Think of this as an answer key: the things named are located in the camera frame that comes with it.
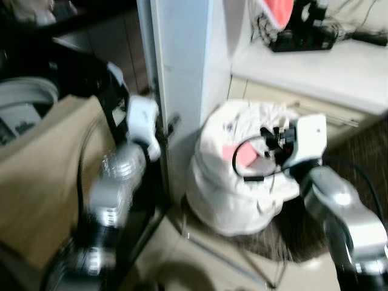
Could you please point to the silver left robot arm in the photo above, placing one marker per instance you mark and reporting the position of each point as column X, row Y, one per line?
column 115, row 182

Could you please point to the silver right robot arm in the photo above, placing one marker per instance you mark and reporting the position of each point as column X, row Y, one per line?
column 345, row 212

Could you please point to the grey washing machine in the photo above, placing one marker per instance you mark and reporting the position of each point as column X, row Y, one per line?
column 24, row 109

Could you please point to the pink garment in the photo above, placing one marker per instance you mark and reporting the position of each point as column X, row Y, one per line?
column 241, row 156

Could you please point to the dark brown rug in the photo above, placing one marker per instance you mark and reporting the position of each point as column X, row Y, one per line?
column 351, row 145

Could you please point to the white cabinet side panel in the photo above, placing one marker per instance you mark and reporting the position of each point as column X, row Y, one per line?
column 182, row 73

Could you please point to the white fabric laundry bag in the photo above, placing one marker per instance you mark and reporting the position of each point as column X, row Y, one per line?
column 230, row 194

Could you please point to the white low shelf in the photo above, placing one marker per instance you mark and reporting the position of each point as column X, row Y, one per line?
column 321, row 76

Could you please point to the brown cardboard box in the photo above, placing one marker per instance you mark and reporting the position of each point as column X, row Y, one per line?
column 42, row 182

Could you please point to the black electronic device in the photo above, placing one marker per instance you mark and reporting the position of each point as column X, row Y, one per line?
column 306, row 33

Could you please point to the black power adapter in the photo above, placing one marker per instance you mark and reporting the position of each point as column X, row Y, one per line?
column 370, row 37

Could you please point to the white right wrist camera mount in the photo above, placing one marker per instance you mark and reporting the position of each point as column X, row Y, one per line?
column 308, row 140

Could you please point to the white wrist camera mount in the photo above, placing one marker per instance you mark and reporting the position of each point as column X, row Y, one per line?
column 144, row 121
column 308, row 140

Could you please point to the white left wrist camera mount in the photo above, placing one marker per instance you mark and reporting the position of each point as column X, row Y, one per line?
column 144, row 121

